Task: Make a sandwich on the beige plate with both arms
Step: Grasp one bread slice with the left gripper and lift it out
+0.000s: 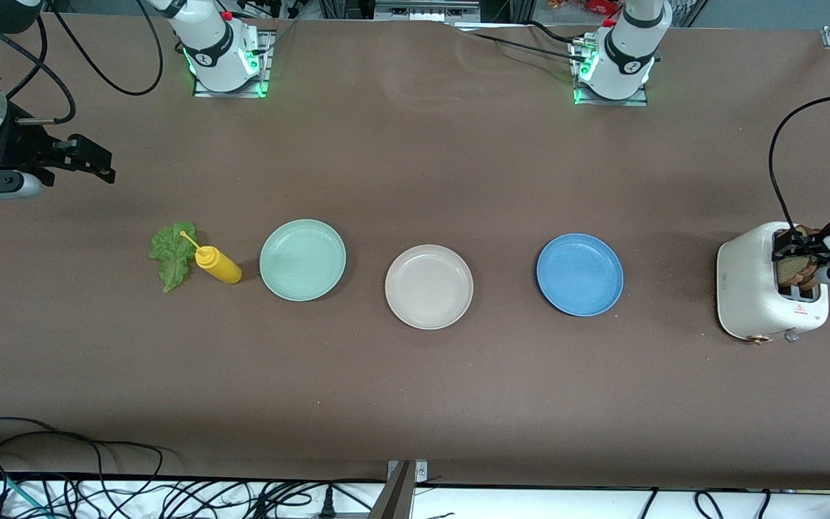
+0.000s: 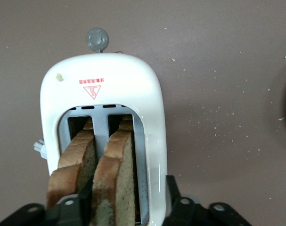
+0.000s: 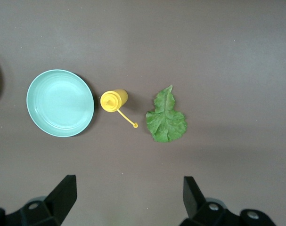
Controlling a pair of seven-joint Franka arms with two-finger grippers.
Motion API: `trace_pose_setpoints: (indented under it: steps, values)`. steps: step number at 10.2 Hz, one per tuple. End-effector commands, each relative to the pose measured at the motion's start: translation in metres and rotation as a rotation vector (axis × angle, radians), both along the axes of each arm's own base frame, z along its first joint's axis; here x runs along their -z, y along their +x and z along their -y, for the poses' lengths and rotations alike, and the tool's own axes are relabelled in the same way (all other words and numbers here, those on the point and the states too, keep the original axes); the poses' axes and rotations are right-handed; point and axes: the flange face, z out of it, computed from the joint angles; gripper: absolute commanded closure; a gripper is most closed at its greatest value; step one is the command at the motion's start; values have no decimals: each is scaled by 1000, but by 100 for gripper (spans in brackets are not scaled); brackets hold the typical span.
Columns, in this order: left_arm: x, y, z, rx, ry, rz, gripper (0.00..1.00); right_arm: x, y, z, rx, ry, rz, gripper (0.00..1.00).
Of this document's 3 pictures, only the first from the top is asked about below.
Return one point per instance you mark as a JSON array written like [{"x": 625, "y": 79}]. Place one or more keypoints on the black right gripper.
[{"x": 24, "y": 148}]

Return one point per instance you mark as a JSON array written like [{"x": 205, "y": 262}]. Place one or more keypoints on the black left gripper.
[{"x": 795, "y": 246}]

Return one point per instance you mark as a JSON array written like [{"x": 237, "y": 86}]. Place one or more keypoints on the light-crust bread slice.
[{"x": 793, "y": 274}]

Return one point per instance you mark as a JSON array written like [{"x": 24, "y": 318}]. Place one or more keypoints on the green lettuce leaf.
[{"x": 170, "y": 256}]

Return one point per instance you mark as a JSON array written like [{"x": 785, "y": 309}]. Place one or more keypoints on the yellow squeeze bottle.
[{"x": 220, "y": 267}]

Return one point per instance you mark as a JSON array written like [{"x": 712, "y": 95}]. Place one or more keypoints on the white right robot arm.
[{"x": 213, "y": 50}]

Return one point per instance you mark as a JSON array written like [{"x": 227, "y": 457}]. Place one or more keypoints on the blue plate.
[{"x": 579, "y": 274}]

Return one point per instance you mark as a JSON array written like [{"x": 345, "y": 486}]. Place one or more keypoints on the mint green plate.
[{"x": 302, "y": 259}]

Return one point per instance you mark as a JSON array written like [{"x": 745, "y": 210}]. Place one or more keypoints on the beige plate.
[{"x": 429, "y": 287}]

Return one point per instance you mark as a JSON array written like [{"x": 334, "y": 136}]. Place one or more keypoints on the dark-crust bread slice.
[{"x": 811, "y": 231}]

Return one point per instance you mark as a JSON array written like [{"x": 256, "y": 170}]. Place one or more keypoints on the white toaster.
[{"x": 746, "y": 288}]

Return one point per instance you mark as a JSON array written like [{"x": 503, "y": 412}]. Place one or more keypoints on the red package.
[{"x": 588, "y": 6}]

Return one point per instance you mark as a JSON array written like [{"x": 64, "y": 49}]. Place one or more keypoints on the grey power strip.
[{"x": 426, "y": 11}]

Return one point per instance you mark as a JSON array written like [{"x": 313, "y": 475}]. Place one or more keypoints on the black power plug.
[{"x": 327, "y": 508}]

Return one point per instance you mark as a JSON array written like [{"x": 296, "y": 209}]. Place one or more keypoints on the dark grey metal beam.
[{"x": 393, "y": 501}]

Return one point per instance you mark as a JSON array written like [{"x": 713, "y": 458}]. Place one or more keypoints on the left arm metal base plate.
[{"x": 631, "y": 102}]

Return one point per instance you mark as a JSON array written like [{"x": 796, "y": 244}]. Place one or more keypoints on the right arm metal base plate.
[{"x": 264, "y": 65}]

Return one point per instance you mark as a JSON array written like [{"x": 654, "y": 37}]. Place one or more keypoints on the silver table bracket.
[{"x": 421, "y": 472}]

